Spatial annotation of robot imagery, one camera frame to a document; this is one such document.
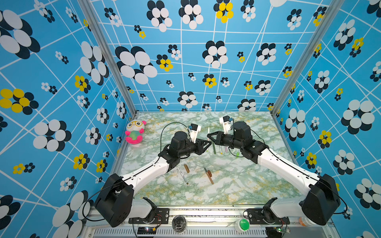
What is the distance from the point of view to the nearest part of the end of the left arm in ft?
2.03

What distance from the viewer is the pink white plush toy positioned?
1.01 m

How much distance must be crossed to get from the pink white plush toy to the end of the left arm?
1.53 feet
